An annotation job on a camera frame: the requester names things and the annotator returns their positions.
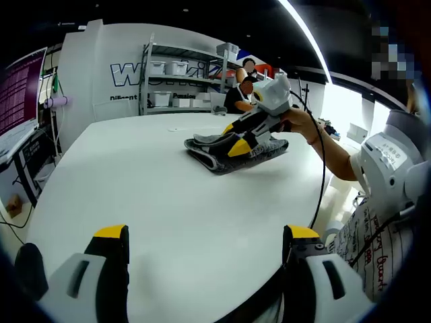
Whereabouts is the black monitor stand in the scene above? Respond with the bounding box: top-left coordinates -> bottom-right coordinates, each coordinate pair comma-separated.
296,75 -> 311,109

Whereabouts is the stack of grey bins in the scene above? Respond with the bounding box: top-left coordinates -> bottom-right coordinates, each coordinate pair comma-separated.
216,42 -> 240,62

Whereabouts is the dark counter with sign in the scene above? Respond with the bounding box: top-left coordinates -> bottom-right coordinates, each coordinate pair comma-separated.
20,134 -> 63,190

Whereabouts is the person's right hand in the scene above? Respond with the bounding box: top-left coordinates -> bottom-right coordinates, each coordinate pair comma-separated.
275,107 -> 323,146

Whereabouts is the person's white printed shirt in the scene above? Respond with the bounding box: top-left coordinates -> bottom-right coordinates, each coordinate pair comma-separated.
326,188 -> 416,303

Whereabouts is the purple rolled mat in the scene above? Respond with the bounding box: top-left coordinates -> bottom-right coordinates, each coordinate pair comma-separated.
43,96 -> 75,110

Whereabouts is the white stand pole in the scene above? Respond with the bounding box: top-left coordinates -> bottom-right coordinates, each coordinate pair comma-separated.
49,107 -> 62,159

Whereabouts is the black rounded object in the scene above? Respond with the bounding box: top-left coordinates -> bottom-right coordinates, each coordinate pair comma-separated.
15,242 -> 50,302

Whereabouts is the grey towel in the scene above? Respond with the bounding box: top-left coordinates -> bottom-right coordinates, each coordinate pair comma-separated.
184,132 -> 290,176

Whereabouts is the white chest-worn device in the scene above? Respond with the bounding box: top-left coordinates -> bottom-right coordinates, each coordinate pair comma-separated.
358,109 -> 427,217

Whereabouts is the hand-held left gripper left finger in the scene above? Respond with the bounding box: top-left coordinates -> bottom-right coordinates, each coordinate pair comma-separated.
43,224 -> 131,323

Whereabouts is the white table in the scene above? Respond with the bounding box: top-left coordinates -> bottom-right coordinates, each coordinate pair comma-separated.
25,112 -> 333,323

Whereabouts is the grey metal shelf rack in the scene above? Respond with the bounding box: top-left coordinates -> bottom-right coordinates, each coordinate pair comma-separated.
139,33 -> 233,116

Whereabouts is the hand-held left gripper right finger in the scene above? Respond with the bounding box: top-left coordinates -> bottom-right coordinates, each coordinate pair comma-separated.
281,224 -> 375,323

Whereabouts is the ceiling light strip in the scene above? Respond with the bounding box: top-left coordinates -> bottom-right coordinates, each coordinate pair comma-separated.
275,0 -> 333,83

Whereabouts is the small cardboard box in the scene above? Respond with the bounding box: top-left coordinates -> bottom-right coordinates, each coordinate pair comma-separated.
5,194 -> 24,219

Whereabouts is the row of white cartons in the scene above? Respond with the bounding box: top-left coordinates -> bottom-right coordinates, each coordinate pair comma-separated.
172,93 -> 211,108

